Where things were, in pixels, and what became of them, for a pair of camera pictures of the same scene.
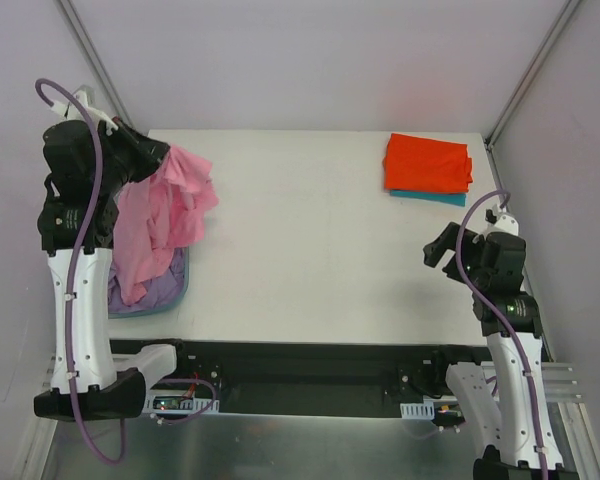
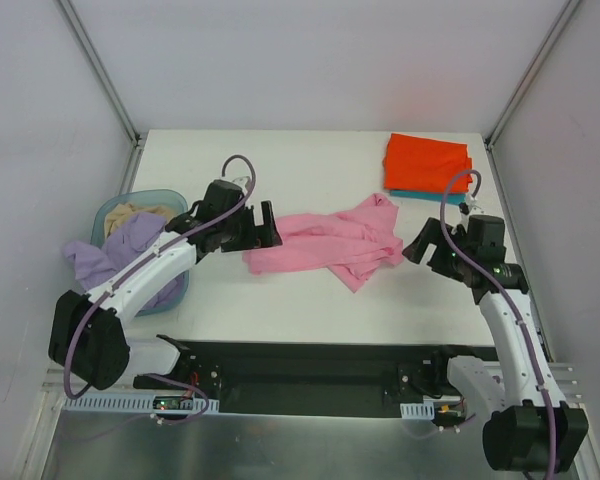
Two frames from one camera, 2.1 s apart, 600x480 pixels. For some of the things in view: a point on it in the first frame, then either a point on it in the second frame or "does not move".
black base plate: x=317 y=376 does not move
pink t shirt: x=160 y=212 → x=352 y=244
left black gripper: x=147 y=154 → x=247 y=232
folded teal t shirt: x=450 y=198 does not move
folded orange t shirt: x=416 y=163 does not move
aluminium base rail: x=563 y=382 does not move
